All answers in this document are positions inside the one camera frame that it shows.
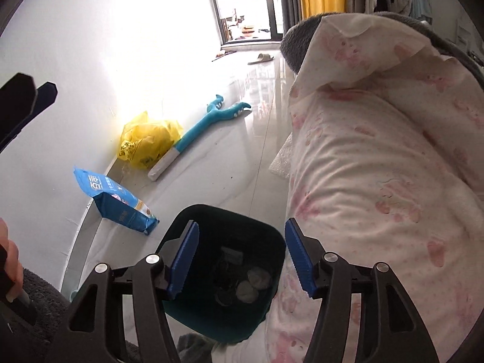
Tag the blue dinosaur plush toy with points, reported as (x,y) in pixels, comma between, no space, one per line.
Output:
(214,113)

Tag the dark trash bin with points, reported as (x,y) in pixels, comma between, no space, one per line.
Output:
(229,246)

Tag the window with dark frame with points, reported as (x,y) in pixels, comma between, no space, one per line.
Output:
(241,21)

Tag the blue snack bag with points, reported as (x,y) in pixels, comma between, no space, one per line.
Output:
(116,203)

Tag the white tissue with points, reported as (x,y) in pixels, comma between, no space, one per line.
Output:
(259,278)

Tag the grey fluffy rug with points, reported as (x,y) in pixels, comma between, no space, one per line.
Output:
(52,329)

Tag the grey slipper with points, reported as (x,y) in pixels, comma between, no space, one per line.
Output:
(261,58)

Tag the yellow plastic bag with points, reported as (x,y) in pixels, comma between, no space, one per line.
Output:
(144,141)

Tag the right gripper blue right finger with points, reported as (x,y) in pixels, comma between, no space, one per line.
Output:
(303,251)

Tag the blue tissue pack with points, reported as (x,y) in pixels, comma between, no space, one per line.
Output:
(246,293)

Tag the dark grey fleece blanket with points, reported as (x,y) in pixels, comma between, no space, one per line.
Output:
(295,42)

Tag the person's left hand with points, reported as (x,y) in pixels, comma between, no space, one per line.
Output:
(12,267)

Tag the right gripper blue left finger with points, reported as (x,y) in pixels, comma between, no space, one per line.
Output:
(183,251)

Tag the pink patterned duvet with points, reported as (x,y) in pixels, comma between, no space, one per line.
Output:
(387,164)

